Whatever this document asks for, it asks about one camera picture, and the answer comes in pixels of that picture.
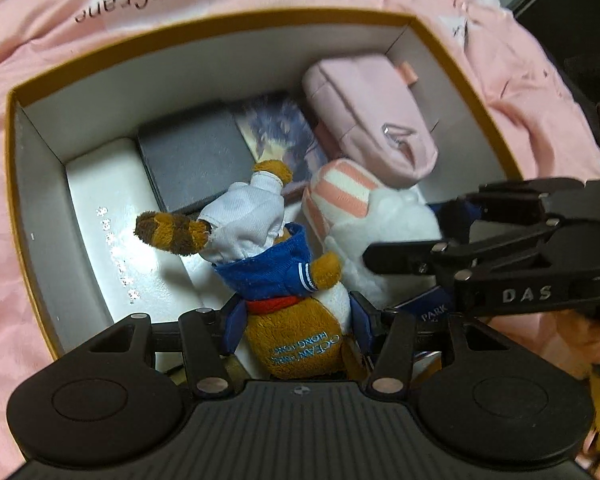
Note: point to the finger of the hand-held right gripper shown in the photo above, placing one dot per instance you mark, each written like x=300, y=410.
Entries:
x=400, y=257
x=510, y=207

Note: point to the picture card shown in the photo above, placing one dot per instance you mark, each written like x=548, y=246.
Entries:
x=280, y=130

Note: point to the white plush toy striped ears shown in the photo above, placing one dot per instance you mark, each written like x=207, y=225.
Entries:
x=395, y=220

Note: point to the dark furniture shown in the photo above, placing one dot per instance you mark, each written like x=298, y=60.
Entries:
x=570, y=25

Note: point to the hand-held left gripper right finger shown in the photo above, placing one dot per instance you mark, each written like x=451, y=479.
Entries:
x=362, y=320

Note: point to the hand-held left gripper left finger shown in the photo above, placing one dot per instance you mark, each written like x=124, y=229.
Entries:
x=232, y=327

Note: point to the blue paper tag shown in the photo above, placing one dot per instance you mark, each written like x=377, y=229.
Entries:
x=427, y=312

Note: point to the yellow-rimmed white cardboard box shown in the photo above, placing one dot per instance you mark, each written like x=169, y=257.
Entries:
x=105, y=90

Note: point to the person's right hand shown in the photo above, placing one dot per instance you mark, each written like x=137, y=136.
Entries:
x=580, y=340

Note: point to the brown plush toy blue outfit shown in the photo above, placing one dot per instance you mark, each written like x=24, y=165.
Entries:
x=290, y=330

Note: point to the pink fabric pouch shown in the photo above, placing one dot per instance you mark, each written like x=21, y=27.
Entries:
x=360, y=115

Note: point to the dark grey flat box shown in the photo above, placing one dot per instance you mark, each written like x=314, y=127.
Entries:
x=195, y=155

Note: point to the white glossy case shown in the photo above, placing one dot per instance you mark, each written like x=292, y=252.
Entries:
x=110, y=200

